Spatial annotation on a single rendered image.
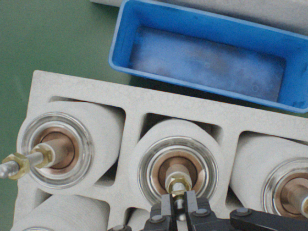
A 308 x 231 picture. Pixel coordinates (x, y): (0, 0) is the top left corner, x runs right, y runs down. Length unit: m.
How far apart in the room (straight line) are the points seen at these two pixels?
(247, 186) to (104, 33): 0.38
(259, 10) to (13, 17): 0.45
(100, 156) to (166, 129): 0.07
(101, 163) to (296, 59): 0.36
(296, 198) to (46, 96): 0.30
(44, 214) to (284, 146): 0.25
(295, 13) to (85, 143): 0.31
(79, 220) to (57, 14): 0.40
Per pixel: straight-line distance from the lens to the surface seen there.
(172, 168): 0.25
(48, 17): 0.58
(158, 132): 0.26
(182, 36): 0.52
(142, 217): 0.35
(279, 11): 0.41
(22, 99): 0.58
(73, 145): 0.27
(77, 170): 0.27
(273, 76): 0.54
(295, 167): 0.28
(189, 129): 0.26
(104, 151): 0.27
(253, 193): 0.28
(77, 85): 0.34
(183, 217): 0.17
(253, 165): 0.29
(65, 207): 0.33
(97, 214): 0.36
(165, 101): 0.32
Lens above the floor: 0.50
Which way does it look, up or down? 86 degrees down
